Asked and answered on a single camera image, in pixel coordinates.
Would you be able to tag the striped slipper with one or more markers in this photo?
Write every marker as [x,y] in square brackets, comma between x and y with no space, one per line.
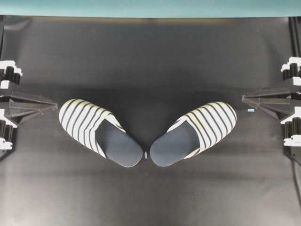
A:
[98,130]
[193,133]

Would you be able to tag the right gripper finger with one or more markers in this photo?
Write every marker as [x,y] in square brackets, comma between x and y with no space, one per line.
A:
[280,108]
[281,89]

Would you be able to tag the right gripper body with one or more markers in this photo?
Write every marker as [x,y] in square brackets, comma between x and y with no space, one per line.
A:
[292,120]

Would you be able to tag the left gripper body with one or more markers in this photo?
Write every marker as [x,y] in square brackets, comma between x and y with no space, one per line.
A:
[9,73]

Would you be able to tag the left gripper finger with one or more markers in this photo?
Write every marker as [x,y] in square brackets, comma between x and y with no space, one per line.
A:
[17,92]
[17,111]

